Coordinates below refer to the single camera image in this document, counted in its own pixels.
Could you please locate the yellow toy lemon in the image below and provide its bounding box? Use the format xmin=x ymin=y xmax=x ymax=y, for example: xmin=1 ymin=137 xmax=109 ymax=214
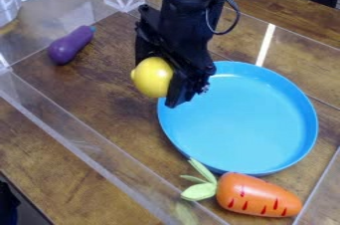
xmin=130 ymin=57 xmax=171 ymax=98

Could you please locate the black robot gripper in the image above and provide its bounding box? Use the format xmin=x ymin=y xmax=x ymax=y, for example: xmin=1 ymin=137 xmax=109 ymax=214
xmin=135 ymin=0 xmax=223 ymax=109

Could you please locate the blue round plastic tray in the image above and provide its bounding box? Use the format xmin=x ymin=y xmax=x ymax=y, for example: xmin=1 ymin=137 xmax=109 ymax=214
xmin=158 ymin=62 xmax=318 ymax=176

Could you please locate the black cable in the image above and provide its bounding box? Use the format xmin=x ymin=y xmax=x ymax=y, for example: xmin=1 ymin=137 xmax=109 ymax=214
xmin=202 ymin=0 xmax=241 ymax=36

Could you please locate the orange toy carrot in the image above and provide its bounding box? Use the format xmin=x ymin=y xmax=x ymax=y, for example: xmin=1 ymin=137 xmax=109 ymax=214
xmin=179 ymin=158 xmax=302 ymax=218

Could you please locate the purple toy eggplant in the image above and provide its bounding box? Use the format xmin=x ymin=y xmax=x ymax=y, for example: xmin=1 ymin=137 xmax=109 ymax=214
xmin=47 ymin=26 xmax=95 ymax=65

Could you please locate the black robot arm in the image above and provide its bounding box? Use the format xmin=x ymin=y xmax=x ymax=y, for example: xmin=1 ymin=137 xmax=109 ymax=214
xmin=135 ymin=0 xmax=237 ymax=108

